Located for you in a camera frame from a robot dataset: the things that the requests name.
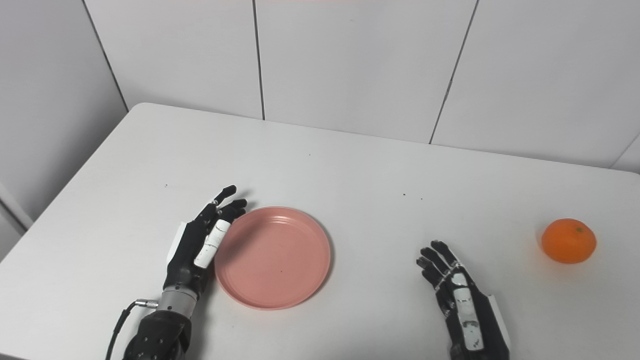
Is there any black and white left hand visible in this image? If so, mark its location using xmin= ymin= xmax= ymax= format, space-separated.
xmin=163 ymin=185 xmax=248 ymax=301

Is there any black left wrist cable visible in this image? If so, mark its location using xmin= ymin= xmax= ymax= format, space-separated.
xmin=105 ymin=298 xmax=160 ymax=360

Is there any pink round plate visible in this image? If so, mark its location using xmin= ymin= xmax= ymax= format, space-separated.
xmin=214 ymin=206 xmax=332 ymax=311

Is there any black and white right hand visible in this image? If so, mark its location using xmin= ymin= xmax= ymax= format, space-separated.
xmin=416 ymin=240 xmax=512 ymax=360

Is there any orange fruit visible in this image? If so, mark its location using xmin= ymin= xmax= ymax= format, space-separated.
xmin=541 ymin=218 xmax=597 ymax=264

